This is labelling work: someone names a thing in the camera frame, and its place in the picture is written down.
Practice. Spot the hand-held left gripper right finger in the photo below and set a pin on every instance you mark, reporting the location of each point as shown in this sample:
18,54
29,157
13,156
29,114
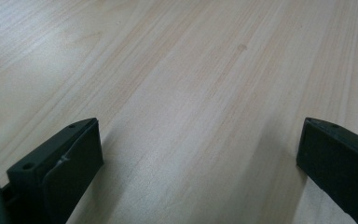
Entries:
338,161

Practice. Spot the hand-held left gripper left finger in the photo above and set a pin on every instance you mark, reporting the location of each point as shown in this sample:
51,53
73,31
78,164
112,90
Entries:
59,174

